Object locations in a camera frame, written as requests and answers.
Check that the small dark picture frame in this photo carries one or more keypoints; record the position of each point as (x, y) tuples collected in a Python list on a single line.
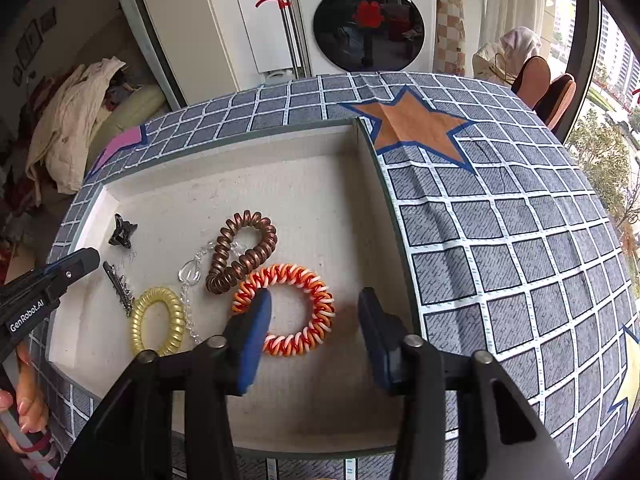
[(17, 74), (48, 19)]

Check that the grey-green cardboard box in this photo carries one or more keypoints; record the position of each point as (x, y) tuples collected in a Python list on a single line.
[(310, 200)]

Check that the white cloth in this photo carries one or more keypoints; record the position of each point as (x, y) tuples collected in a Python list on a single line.
[(522, 42)]

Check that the large dark picture frame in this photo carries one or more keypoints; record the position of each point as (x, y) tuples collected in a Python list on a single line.
[(29, 42)]

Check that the beige checked towel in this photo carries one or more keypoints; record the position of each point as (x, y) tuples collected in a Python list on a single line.
[(449, 25)]

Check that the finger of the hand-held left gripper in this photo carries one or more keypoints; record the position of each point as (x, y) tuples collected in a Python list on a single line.
[(75, 265)]

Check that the black claw hair clip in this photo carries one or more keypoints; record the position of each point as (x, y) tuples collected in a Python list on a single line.
[(121, 235)]

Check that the white curtain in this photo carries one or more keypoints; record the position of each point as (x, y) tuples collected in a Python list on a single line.
[(515, 0)]

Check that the grey checked star tablecloth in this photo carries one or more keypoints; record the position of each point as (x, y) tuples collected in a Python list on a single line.
[(500, 260)]

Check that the cream jacket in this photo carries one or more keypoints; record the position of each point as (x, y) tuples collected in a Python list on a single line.
[(65, 120)]

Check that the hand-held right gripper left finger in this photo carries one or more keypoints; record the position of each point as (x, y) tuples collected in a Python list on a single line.
[(255, 340)]

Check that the person's left hand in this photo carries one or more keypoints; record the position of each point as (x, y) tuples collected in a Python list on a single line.
[(35, 405)]

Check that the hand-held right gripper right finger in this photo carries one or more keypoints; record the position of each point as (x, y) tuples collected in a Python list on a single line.
[(377, 340)]

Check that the silver star hair clip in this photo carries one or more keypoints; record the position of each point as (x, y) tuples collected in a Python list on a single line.
[(119, 287)]

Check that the beige paper bag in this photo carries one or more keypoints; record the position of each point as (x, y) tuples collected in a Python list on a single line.
[(490, 67)]

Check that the orange chair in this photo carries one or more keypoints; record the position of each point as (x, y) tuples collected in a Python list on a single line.
[(557, 100), (532, 77)]

